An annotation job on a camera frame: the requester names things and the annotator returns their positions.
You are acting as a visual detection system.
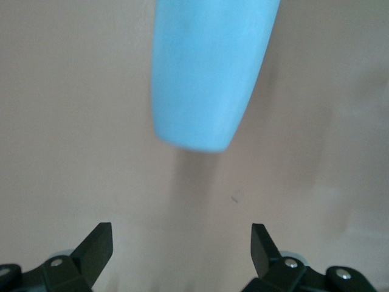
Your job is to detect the light blue cup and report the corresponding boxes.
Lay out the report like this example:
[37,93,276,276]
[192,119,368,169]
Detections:
[151,0,281,153]

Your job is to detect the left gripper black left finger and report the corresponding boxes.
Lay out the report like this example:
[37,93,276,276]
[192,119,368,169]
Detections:
[0,222,114,292]

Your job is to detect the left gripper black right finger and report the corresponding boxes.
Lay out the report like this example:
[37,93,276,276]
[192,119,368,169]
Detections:
[243,223,376,292]

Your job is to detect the brown table cover sheet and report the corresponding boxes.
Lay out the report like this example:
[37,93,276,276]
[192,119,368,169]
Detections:
[0,0,389,292]

